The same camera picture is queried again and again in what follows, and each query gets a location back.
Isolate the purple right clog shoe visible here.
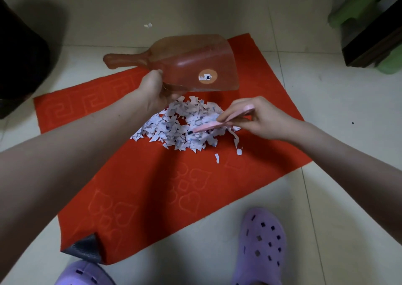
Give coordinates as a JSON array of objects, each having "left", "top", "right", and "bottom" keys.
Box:
[{"left": 231, "top": 208, "right": 288, "bottom": 285}]

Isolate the purple left clog shoe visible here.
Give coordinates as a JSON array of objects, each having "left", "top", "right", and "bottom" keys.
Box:
[{"left": 57, "top": 260, "right": 115, "bottom": 285}]

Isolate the purple clog shoe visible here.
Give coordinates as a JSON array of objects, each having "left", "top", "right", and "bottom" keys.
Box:
[
  {"left": 57, "top": 260, "right": 115, "bottom": 285},
  {"left": 231, "top": 208, "right": 288, "bottom": 285}
]

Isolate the translucent orange plastic dustpan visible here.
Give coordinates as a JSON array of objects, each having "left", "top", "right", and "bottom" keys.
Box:
[{"left": 103, "top": 34, "right": 241, "bottom": 94}]

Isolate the green plastic stool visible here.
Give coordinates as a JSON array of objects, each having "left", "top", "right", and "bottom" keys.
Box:
[{"left": 328, "top": 0, "right": 402, "bottom": 75}]

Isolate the dark wooden furniture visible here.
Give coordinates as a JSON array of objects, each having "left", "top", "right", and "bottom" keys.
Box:
[{"left": 341, "top": 0, "right": 402, "bottom": 69}]

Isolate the person's left hand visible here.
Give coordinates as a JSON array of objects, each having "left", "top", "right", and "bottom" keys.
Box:
[{"left": 138, "top": 69, "right": 187, "bottom": 114}]

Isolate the dark brown bin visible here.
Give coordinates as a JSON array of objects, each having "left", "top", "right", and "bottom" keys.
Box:
[{"left": 0, "top": 0, "right": 51, "bottom": 119}]

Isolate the person's right hand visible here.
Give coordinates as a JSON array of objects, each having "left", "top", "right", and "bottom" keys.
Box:
[{"left": 216, "top": 96, "right": 303, "bottom": 145}]

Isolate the person's left forearm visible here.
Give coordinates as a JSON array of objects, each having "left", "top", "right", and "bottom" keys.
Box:
[{"left": 0, "top": 84, "right": 149, "bottom": 274}]

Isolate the person's right forearm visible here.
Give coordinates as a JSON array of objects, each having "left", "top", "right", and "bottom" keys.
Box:
[{"left": 292, "top": 121, "right": 402, "bottom": 249}]

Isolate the pile of white paper scraps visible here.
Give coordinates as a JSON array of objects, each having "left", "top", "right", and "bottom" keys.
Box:
[{"left": 130, "top": 95, "right": 244, "bottom": 164}]

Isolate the pink hand brush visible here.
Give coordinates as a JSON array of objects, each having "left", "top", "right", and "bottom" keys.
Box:
[{"left": 188, "top": 104, "right": 255, "bottom": 134}]

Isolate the red embossed floor mat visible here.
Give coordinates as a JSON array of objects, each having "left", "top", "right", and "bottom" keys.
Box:
[{"left": 33, "top": 33, "right": 313, "bottom": 266}]

